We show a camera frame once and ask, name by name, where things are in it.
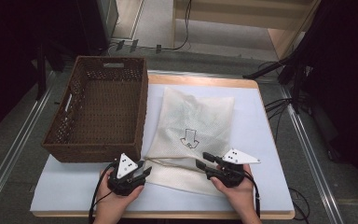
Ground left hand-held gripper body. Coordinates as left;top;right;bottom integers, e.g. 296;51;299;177
106;152;145;197

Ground light wooden furniture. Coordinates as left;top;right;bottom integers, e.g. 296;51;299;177
171;0;321;60

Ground thin black cable loop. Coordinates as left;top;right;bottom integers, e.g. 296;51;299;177
288;187;311;224

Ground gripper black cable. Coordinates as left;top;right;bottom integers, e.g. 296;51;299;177
244;171;262;218
88;161;119;224

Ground person's left hand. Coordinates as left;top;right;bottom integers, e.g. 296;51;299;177
94;167;145;219

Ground black cabinet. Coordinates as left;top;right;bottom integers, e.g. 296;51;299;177
74;0;119;56

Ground bundle of black cables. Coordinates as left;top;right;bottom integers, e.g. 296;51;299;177
264;97;293;144

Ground black tripod stand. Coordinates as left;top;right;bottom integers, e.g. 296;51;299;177
241;46;311;115

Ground black metal stand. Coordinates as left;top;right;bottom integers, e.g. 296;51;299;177
35;43;66;101

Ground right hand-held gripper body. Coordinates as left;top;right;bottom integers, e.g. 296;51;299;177
209;148;261;189

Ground person's right hand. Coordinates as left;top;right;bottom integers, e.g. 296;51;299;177
210;163;258;217

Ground cream mesh laundry bag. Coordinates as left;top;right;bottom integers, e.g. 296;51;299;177
143;86;236;198

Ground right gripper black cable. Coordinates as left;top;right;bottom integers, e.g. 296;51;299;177
244;171;262;218

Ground brown wicker basket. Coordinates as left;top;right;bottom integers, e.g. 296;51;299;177
40;55;149;163

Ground metal floor rail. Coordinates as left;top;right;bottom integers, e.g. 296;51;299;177
0;71;57;213
279;83;346;224

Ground long black floor cable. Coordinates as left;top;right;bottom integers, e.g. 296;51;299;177
108;0;193;52

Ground dark curtain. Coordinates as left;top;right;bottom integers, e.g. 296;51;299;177
292;0;358;200
0;0;85;144

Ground white table mat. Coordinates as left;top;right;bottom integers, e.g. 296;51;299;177
30;83;295;213

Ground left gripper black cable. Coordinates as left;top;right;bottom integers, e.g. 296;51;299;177
88;161;119;224

